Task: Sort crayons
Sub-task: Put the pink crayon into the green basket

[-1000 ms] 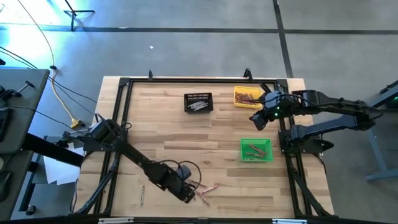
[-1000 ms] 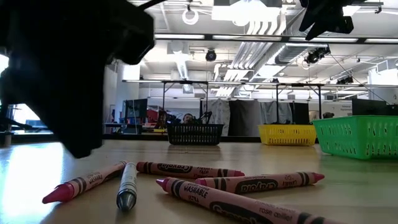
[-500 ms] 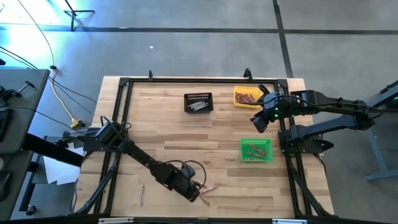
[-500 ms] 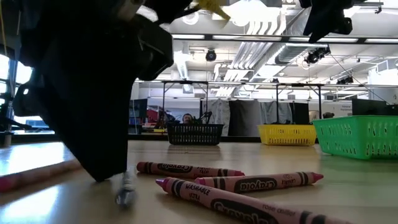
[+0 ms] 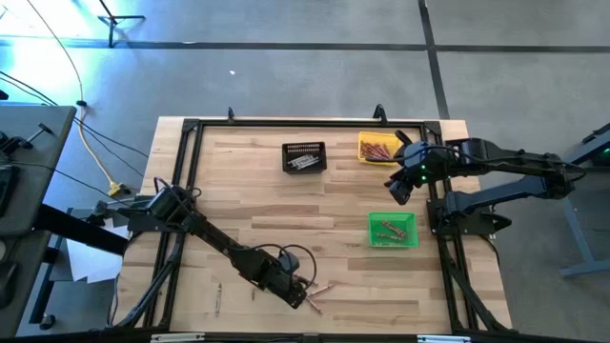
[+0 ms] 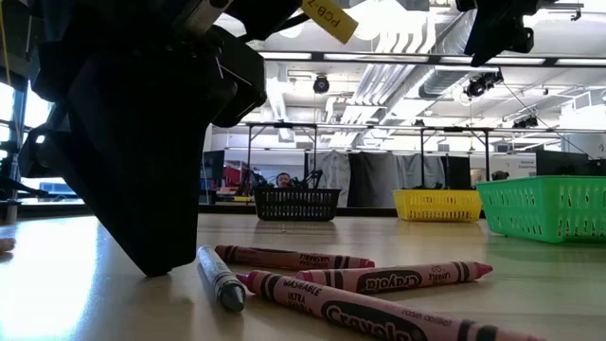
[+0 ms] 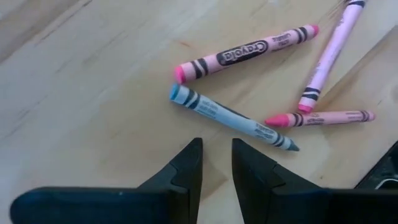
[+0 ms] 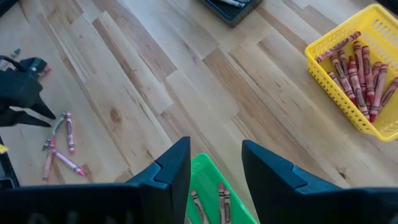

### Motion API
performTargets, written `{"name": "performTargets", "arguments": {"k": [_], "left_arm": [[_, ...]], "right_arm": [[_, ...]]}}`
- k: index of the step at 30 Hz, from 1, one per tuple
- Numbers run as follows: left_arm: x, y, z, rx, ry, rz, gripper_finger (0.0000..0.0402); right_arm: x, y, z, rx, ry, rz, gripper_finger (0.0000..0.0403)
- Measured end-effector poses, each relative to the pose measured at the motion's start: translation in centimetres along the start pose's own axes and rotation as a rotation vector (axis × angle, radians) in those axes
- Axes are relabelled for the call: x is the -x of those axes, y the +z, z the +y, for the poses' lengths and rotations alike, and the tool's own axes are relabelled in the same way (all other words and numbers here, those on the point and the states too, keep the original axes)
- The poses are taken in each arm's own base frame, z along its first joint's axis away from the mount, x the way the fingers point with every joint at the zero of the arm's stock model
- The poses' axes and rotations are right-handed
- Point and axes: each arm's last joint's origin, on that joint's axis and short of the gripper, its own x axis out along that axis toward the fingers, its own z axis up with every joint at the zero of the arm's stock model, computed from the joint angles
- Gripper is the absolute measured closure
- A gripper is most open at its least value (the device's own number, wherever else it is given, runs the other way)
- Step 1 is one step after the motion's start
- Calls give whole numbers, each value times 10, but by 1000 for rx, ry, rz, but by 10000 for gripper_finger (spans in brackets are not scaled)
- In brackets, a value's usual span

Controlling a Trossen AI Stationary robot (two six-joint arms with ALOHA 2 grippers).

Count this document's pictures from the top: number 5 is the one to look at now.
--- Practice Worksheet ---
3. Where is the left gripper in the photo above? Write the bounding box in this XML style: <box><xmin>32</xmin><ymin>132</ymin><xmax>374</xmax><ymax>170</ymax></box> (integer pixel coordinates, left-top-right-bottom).
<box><xmin>247</xmin><ymin>259</ymin><xmax>308</xmax><ymax>310</ymax></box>

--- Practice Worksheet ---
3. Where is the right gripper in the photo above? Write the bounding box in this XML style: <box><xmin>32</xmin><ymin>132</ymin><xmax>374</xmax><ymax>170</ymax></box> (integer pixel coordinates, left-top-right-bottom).
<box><xmin>384</xmin><ymin>129</ymin><xmax>454</xmax><ymax>206</ymax></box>

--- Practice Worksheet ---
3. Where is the yellow plastic basket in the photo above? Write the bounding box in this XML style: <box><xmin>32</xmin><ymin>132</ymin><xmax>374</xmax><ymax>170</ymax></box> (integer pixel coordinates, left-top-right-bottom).
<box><xmin>357</xmin><ymin>131</ymin><xmax>404</xmax><ymax>168</ymax></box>

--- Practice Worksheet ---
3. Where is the green plastic basket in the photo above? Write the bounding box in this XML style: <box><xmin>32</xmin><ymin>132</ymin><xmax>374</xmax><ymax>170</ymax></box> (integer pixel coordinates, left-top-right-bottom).
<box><xmin>368</xmin><ymin>212</ymin><xmax>420</xmax><ymax>249</ymax></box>

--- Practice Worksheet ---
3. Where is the black plastic basket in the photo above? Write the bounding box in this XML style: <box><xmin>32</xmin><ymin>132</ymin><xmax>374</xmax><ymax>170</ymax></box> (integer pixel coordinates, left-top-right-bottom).
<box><xmin>281</xmin><ymin>141</ymin><xmax>329</xmax><ymax>175</ymax></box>

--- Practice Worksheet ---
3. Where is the white paper sheet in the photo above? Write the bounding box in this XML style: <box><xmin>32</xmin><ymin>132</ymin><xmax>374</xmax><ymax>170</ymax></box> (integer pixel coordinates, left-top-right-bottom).
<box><xmin>66</xmin><ymin>223</ymin><xmax>130</xmax><ymax>285</ymax></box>

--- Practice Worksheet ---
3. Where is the black metal beam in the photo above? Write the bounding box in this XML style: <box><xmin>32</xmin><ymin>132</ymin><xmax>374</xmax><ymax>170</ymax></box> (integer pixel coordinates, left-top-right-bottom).
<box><xmin>32</xmin><ymin>203</ymin><xmax>130</xmax><ymax>256</ymax></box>

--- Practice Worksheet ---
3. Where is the grey desk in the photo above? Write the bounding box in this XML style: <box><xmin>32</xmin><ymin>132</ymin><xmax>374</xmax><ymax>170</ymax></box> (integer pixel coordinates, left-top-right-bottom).
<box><xmin>0</xmin><ymin>105</ymin><xmax>77</xmax><ymax>337</ymax></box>

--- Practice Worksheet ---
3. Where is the black floor stand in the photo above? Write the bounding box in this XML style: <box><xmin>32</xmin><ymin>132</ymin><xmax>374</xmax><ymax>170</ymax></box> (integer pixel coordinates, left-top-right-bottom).
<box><xmin>97</xmin><ymin>0</ymin><xmax>147</xmax><ymax>49</ymax></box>

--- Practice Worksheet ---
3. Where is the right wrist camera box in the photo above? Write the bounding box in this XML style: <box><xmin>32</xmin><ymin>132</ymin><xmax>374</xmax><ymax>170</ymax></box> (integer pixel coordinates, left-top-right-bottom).
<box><xmin>403</xmin><ymin>140</ymin><xmax>433</xmax><ymax>166</ymax></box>

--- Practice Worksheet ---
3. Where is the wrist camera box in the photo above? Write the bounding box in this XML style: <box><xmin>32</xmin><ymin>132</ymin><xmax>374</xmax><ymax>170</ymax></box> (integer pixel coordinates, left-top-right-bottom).
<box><xmin>277</xmin><ymin>251</ymin><xmax>302</xmax><ymax>275</ymax></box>
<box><xmin>403</xmin><ymin>140</ymin><xmax>433</xmax><ymax>166</ymax></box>

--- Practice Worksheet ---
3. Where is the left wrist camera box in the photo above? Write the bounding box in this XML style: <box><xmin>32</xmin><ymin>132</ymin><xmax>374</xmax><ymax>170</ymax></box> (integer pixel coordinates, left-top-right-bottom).
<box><xmin>277</xmin><ymin>251</ymin><xmax>302</xmax><ymax>275</ymax></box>

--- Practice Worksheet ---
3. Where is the black metal table frame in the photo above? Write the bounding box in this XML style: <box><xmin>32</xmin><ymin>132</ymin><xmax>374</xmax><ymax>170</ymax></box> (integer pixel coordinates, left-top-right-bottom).
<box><xmin>107</xmin><ymin>117</ymin><xmax>514</xmax><ymax>334</ymax></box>

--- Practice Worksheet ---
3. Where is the white metal bracket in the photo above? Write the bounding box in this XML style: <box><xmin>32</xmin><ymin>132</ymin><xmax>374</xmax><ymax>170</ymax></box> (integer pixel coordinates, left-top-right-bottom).
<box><xmin>151</xmin><ymin>333</ymin><xmax>206</xmax><ymax>343</ymax></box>
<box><xmin>417</xmin><ymin>334</ymin><xmax>473</xmax><ymax>343</ymax></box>

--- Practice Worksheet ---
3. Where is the grey metal desk frame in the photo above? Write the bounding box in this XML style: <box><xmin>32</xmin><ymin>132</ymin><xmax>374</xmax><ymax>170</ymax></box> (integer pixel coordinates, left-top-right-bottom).
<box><xmin>559</xmin><ymin>121</ymin><xmax>610</xmax><ymax>277</ymax></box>

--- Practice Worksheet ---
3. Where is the yellow extension cord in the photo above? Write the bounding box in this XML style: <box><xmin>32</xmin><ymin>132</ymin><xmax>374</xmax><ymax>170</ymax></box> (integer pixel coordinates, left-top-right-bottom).
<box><xmin>26</xmin><ymin>0</ymin><xmax>126</xmax><ymax>197</ymax></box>

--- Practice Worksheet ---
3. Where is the black floor cable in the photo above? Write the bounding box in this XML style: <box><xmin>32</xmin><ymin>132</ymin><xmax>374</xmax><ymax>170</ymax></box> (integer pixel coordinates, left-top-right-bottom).
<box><xmin>0</xmin><ymin>71</ymin><xmax>150</xmax><ymax>158</ymax></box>

